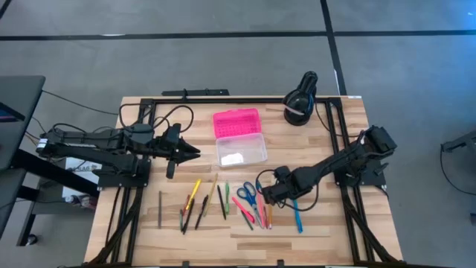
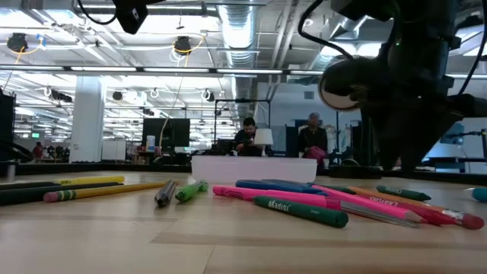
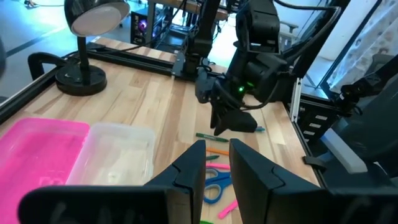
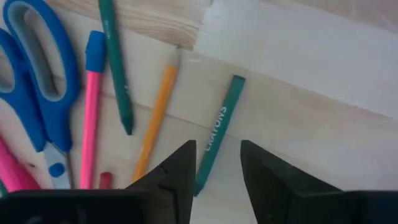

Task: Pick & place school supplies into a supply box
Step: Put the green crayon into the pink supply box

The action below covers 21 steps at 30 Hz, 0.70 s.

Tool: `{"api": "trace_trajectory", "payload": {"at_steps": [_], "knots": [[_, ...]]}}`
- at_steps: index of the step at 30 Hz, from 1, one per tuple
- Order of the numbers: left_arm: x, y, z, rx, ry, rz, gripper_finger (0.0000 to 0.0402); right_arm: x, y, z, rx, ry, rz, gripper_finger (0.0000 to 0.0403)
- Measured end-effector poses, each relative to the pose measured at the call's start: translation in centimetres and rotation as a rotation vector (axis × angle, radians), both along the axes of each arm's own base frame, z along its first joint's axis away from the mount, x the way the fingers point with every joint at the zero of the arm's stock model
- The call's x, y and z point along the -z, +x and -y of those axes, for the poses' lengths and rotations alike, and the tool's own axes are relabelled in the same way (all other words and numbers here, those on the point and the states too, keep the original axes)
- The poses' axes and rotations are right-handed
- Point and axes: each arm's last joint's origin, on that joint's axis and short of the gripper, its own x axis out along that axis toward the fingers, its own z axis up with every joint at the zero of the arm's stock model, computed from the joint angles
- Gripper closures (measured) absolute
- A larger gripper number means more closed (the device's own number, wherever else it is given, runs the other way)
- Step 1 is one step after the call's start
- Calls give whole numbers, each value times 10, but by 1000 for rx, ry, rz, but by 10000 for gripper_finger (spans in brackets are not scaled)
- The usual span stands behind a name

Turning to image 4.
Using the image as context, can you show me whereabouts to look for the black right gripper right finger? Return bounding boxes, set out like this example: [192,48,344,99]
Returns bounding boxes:
[241,139,341,224]

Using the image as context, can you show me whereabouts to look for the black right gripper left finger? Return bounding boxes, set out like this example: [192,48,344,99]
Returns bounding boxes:
[126,139,197,224]

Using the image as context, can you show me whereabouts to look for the orange pencil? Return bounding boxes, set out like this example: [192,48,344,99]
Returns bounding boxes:
[130,46,183,184]

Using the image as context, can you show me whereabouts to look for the red crayon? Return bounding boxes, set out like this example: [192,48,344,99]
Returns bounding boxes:
[98,171,114,190]

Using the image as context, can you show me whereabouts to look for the pink pencil with blue cap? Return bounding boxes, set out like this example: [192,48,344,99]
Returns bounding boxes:
[79,30,108,190]

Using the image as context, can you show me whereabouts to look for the blue-handled scissors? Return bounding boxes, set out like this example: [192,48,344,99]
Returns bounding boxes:
[0,0,82,190]

